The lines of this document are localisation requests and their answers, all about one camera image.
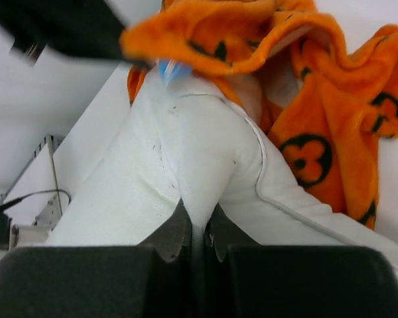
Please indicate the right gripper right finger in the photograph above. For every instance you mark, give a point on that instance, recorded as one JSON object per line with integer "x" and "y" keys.
{"x": 248, "y": 279}

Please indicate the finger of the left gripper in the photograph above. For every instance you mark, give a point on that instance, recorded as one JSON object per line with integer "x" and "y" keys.
{"x": 78, "y": 29}

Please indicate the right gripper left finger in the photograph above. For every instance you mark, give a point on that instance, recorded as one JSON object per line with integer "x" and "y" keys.
{"x": 146, "y": 280}

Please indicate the white pillow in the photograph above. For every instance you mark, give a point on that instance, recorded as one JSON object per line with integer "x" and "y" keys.
{"x": 184, "y": 142}

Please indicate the orange patterned pillowcase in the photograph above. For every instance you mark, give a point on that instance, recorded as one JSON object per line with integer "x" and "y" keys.
{"x": 329, "y": 133}

